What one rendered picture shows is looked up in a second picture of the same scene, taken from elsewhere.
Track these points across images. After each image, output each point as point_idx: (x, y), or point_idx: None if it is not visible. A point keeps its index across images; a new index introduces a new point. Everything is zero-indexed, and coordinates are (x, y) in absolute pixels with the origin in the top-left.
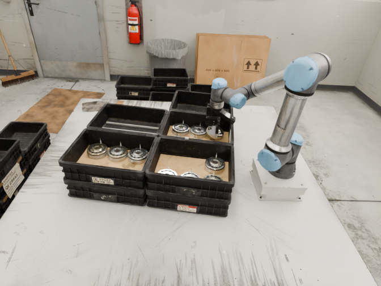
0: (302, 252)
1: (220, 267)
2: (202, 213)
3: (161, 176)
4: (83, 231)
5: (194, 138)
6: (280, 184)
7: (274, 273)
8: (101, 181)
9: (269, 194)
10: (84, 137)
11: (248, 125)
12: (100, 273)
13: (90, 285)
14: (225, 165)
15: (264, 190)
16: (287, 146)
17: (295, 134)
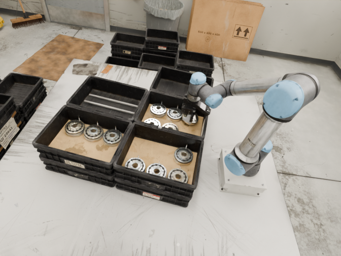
0: (249, 253)
1: None
2: (165, 201)
3: (128, 171)
4: (54, 208)
5: (168, 123)
6: (242, 181)
7: None
8: (73, 164)
9: (230, 188)
10: (63, 113)
11: (225, 105)
12: (63, 254)
13: None
14: (193, 156)
15: (226, 185)
16: (254, 157)
17: None
